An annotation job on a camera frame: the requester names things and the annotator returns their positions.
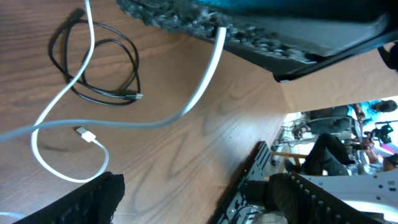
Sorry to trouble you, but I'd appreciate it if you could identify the short black usb cable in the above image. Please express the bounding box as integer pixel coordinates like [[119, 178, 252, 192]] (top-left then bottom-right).
[[48, 7, 144, 106]]

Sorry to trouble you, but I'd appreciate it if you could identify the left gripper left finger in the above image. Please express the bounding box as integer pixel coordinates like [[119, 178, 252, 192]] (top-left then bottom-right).
[[15, 172, 125, 224]]

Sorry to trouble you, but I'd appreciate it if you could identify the white usb cable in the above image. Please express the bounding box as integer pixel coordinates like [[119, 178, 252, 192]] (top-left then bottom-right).
[[0, 0, 228, 218]]

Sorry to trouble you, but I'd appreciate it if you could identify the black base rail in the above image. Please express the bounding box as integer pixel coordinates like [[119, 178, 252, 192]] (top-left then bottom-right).
[[208, 141, 271, 224]]

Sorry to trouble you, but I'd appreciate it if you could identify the seated person in background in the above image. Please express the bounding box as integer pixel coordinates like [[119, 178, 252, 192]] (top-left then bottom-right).
[[284, 100, 397, 176]]

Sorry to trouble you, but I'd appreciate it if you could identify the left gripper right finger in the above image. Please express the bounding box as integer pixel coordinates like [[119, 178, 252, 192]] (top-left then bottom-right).
[[118, 0, 397, 82]]

